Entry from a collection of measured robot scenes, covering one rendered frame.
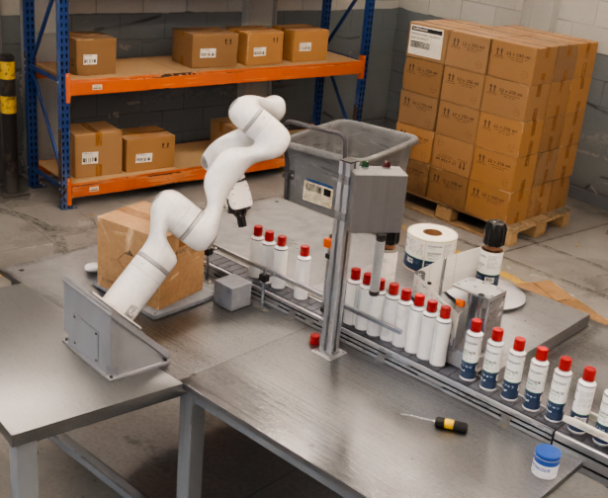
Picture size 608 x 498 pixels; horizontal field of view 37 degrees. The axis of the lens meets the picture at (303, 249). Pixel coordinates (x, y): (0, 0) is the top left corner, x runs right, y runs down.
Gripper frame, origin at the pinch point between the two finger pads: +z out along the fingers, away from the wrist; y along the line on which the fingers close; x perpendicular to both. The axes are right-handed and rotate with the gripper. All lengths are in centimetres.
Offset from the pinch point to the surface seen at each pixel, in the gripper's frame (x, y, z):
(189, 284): 3.4, -26.7, 17.3
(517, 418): -111, -3, 63
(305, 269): -30.0, 0.0, 18.2
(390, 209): -78, -6, -2
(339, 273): -61, -15, 16
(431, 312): -82, 1, 32
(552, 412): -121, 0, 61
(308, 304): -29.0, -0.6, 31.2
